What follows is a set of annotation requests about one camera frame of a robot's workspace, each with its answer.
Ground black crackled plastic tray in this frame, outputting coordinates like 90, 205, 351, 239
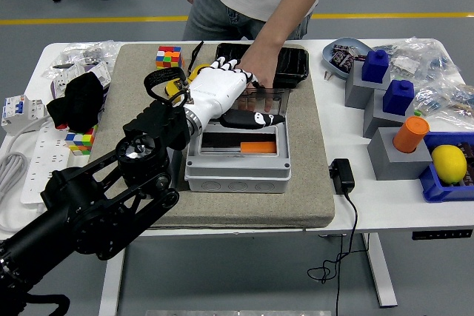
214, 42, 310, 90

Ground white table leg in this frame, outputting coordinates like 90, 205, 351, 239
361, 232, 399, 308
98, 249, 127, 316

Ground colourful puzzle cube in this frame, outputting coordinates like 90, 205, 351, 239
64, 124, 99, 157
155, 45, 185, 70

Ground dark snack packets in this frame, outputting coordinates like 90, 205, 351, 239
330, 44, 366, 72

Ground person's left hand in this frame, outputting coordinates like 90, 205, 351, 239
236, 40, 283, 112

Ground grey electrical junction box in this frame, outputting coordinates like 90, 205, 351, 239
184, 121, 293, 194

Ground smoky transparent box lid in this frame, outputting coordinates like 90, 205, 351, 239
207, 87, 290, 127

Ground white circuit breaker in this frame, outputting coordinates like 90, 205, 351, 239
1, 94, 49, 136

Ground blue plastic block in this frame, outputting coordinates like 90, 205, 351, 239
381, 78, 415, 116
361, 49, 390, 84

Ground yellow tape measure with strap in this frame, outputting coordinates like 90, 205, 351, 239
164, 79, 188, 109

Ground black adapter cord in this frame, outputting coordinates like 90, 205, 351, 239
307, 192, 359, 316

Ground grey block holder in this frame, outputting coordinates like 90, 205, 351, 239
367, 127, 434, 181
344, 60, 392, 110
362, 90, 415, 138

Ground blue plastic bin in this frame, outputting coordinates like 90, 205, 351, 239
418, 131, 474, 204

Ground yellow lemon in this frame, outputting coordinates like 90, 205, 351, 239
431, 144, 468, 186

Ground white power strip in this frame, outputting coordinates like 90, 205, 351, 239
20, 121, 75, 205

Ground light blue bowl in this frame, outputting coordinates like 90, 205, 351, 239
321, 37, 373, 80

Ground orange cylinder battery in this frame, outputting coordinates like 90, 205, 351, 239
392, 115, 430, 154
239, 141, 278, 155

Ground black strap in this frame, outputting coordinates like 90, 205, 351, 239
187, 40, 205, 73

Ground white socket package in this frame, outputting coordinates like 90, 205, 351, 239
50, 61, 112, 101

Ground black table control panel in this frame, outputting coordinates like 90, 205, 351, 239
411, 228, 474, 241

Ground grey-brown fabric mat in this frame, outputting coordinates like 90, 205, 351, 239
74, 42, 336, 230

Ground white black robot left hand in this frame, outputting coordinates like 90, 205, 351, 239
184, 56, 287, 135

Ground dark cylinders in bin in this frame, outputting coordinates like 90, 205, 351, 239
458, 140, 474, 187

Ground yellow tape measure black label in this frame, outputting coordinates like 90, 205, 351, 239
187, 63, 210, 82

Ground black power adapter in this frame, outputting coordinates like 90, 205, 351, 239
329, 158, 356, 195

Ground black cloth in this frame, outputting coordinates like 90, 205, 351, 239
46, 73, 105, 132

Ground clear bag of parts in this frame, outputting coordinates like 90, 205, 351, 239
377, 36, 462, 82
413, 81, 474, 132
40, 40, 121, 80

